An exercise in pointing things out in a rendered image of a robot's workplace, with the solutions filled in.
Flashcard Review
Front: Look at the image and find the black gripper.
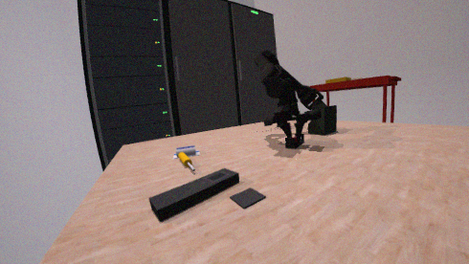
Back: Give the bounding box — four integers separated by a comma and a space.
264, 96, 322, 143

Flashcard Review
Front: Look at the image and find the yellow screwdriver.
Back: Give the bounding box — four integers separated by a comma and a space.
179, 152, 195, 171

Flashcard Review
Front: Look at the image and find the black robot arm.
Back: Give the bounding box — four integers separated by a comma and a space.
254, 50, 326, 121

